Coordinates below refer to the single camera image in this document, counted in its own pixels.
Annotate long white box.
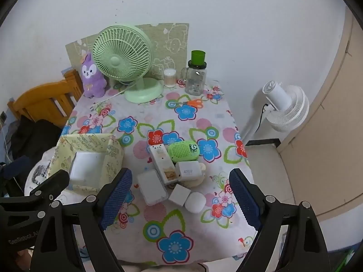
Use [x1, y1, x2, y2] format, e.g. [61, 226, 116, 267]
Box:
[148, 144, 182, 185]

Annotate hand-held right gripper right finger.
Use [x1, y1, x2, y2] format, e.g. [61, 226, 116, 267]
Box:
[228, 168, 331, 272]

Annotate white round case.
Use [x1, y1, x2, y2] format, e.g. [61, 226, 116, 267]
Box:
[184, 192, 205, 214]

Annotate beige cabinet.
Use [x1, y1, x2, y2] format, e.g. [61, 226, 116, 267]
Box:
[279, 6, 363, 224]

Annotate yellow printed storage box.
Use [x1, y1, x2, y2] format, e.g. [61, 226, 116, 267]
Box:
[45, 133, 125, 194]

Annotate glass mug with green lid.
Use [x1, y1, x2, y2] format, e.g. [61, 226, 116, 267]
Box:
[181, 50, 207, 96]

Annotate wooden chair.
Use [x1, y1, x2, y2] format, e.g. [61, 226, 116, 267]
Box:
[7, 68, 84, 128]

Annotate white printed bag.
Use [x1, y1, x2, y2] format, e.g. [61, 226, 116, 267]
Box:
[24, 147, 59, 196]

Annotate printed cardboard sheet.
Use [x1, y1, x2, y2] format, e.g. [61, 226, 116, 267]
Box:
[65, 23, 190, 81]

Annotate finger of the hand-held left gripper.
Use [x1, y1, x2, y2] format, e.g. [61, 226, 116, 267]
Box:
[25, 169, 70, 202]

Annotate black clothing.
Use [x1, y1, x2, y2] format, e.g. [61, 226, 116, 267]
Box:
[0, 117, 63, 196]

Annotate floral tablecloth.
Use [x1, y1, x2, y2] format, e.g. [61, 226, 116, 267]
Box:
[61, 78, 257, 265]

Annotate white floor fan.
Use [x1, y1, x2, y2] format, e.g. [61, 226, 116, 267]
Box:
[244, 81, 309, 145]

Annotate thick white box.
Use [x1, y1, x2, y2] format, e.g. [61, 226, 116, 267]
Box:
[69, 151, 106, 189]

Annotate cotton swab jar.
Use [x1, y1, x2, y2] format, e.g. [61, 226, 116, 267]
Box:
[164, 68, 177, 88]

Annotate orange scissors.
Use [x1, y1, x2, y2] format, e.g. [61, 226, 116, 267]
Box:
[170, 99, 205, 109]

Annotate green perforated speaker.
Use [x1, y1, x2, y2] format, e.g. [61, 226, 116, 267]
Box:
[168, 140, 200, 163]

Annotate black fan cable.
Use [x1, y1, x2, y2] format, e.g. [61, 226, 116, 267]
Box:
[255, 102, 270, 134]

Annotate white cube box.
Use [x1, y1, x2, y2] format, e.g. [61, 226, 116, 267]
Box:
[169, 184, 191, 207]

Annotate white charger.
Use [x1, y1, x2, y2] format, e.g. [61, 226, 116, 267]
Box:
[175, 160, 206, 182]

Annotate green desk fan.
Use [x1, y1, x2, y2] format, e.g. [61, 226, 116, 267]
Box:
[93, 25, 164, 103]

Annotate purple plush toy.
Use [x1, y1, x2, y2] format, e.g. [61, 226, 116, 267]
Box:
[80, 52, 108, 99]

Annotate white fan cable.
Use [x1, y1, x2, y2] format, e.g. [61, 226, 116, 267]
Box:
[91, 85, 135, 109]

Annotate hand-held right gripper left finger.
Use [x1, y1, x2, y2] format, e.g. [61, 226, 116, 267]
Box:
[31, 168, 134, 272]

